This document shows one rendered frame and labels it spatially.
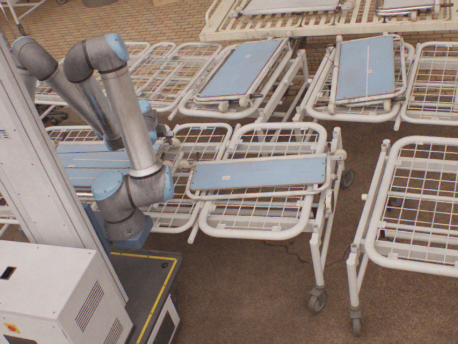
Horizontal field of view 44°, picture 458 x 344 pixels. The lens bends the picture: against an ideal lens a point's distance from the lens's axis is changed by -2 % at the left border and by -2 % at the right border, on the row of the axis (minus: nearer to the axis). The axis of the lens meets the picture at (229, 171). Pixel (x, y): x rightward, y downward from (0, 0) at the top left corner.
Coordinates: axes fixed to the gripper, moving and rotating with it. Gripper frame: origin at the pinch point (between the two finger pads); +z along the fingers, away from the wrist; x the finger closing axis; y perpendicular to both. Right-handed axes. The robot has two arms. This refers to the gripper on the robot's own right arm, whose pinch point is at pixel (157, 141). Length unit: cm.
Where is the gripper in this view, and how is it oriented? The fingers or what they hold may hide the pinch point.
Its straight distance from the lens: 300.6
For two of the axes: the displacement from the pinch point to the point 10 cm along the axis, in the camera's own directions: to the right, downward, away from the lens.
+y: -0.8, 9.0, -4.4
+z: 1.3, 4.5, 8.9
